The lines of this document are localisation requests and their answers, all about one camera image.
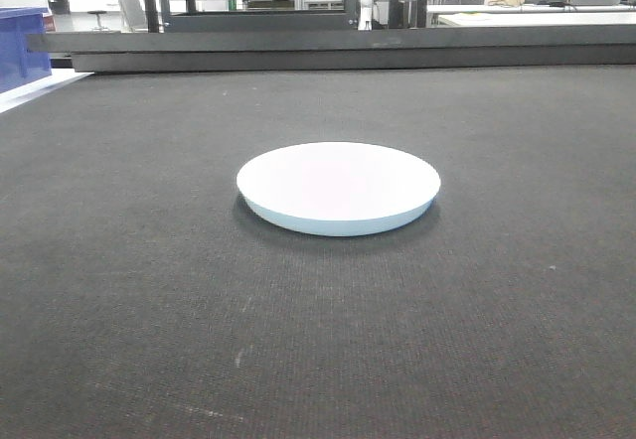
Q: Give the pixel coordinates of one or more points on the grey office chair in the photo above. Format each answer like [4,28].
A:
[133,17]

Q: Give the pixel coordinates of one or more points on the black round stool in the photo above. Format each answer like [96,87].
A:
[100,26]

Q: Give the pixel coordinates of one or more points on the blue plastic bin at left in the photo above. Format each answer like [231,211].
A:
[19,65]

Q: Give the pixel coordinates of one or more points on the white background workbench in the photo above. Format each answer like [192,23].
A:
[531,15]

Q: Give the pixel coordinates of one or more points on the black table edge bar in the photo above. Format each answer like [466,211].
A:
[436,48]

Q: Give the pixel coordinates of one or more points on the light blue round tray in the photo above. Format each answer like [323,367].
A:
[338,188]

